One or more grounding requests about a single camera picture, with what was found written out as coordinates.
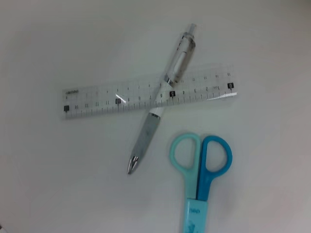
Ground clear plastic ruler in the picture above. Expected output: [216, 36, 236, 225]
[59, 63, 238, 121]

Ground blue capped scissors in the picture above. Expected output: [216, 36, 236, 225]
[169, 132, 233, 233]

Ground clear grey ballpoint pen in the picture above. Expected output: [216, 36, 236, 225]
[126, 23, 197, 175]

